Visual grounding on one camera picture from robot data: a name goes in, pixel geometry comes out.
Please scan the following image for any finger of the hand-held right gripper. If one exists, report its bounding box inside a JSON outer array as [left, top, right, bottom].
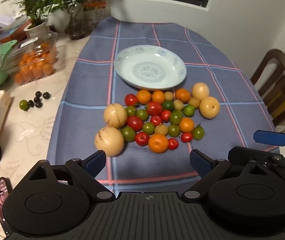
[[254, 130, 285, 147], [229, 146, 285, 181]]

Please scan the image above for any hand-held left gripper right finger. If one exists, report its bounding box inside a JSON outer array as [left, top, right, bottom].
[[181, 149, 273, 202]]

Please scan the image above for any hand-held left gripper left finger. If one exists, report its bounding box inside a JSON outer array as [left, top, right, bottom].
[[27, 150, 116, 203]]

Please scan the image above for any yellow round melon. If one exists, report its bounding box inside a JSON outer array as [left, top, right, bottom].
[[94, 127, 125, 157], [199, 96, 220, 120], [191, 82, 210, 102], [104, 103, 128, 129]]

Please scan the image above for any cluster of red tomatoes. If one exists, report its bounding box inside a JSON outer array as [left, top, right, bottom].
[[124, 94, 194, 151]]

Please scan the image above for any pale blue patterned plate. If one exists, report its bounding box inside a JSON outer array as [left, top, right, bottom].
[[114, 45, 187, 91]]

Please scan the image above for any brown wooden chair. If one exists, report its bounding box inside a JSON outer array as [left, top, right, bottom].
[[250, 49, 285, 130]]

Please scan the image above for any blue checked cloth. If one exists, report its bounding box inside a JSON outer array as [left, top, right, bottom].
[[46, 17, 280, 185]]

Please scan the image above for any smartphone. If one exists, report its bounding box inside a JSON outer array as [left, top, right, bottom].
[[0, 177, 13, 235]]

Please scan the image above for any pile of kumquats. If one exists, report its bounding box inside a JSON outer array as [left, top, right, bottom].
[[14, 44, 57, 84]]

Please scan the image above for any plant in glass vase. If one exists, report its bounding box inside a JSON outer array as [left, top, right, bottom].
[[40, 0, 125, 40]]

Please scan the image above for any clear plastic box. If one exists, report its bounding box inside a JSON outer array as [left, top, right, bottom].
[[6, 31, 58, 85]]

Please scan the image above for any potted plant white pot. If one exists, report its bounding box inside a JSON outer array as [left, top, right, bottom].
[[1, 0, 65, 40]]

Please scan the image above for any white vase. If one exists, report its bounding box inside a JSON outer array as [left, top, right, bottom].
[[48, 7, 70, 33]]

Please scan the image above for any terracotta pot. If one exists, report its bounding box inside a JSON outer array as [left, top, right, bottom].
[[0, 19, 33, 43]]

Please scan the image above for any printed paper carton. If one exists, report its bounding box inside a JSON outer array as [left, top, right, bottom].
[[82, 0, 111, 28]]

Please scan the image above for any stack of papers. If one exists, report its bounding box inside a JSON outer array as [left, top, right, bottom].
[[0, 15, 15, 28]]

